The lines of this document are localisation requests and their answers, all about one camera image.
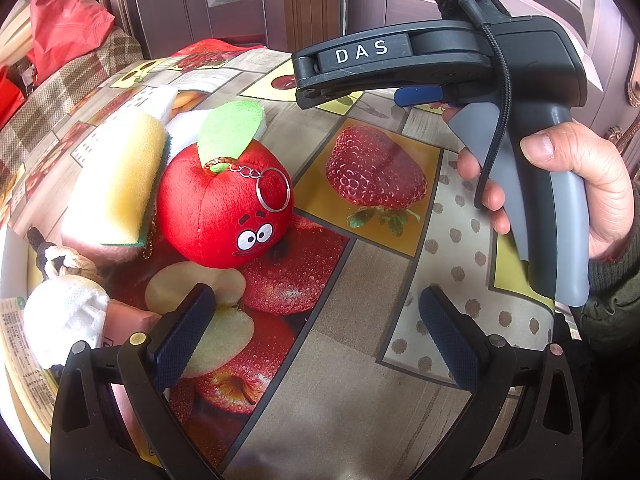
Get shiny red tote bag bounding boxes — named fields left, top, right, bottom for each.
left=0, top=66, right=25, bottom=128

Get yellow bamboo tissue pack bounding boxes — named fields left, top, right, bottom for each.
left=1, top=297, right=58, bottom=441

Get red plush apple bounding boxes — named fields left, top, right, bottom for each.
left=156, top=98, right=296, bottom=270

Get pink fluffy plush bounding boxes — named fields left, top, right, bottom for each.
left=61, top=233, right=142, bottom=266

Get white face masks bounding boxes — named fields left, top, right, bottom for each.
left=23, top=275, right=108, bottom=370

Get person right hand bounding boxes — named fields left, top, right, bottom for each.
left=441, top=106, right=637, bottom=262

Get white foam block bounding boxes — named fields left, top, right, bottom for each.
left=134, top=86, right=267, bottom=158

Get pink tissue pack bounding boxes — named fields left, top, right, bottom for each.
left=102, top=299, right=160, bottom=347

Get red fabric bag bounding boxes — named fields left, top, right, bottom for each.
left=27, top=0, right=115, bottom=86

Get plaid covered sofa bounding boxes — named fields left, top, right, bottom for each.
left=1, top=27, right=142, bottom=186

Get yellow green sponge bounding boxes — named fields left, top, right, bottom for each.
left=61, top=110, right=168, bottom=247

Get fruit pattern tablecloth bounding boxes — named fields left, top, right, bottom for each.
left=1, top=47, right=553, bottom=479

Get brown beige braided scrunchie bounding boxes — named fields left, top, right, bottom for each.
left=26, top=226, right=104, bottom=285

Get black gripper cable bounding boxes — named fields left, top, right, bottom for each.
left=424, top=0, right=516, bottom=210

